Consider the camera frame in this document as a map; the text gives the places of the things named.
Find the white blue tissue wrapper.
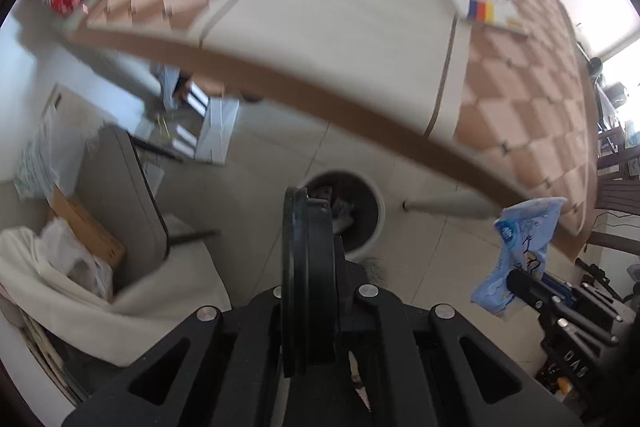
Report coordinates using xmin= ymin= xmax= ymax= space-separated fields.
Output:
xmin=471 ymin=197 xmax=567 ymax=319

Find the white round trash bin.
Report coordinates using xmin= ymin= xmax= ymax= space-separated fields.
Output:
xmin=300 ymin=169 xmax=386 ymax=262

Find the dark wooden chair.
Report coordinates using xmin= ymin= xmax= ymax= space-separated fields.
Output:
xmin=587 ymin=126 xmax=639 ymax=256

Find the grey conical table leg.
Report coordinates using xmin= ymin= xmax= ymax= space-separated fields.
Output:
xmin=402 ymin=190 xmax=501 ymax=220

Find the checkered table cloth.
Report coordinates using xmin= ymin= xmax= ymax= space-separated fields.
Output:
xmin=67 ymin=0 xmax=597 ymax=258

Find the white folded cardboard sheet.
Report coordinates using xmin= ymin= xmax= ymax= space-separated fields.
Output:
xmin=194 ymin=98 xmax=240 ymax=166

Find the cream white blanket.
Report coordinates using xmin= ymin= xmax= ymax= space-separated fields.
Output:
xmin=0 ymin=213 xmax=232 ymax=369

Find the brown cardboard box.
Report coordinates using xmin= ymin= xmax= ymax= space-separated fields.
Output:
xmin=51 ymin=187 xmax=126 ymax=269

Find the grey chair with black legs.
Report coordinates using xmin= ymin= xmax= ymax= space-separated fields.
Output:
xmin=75 ymin=124 xmax=219 ymax=291

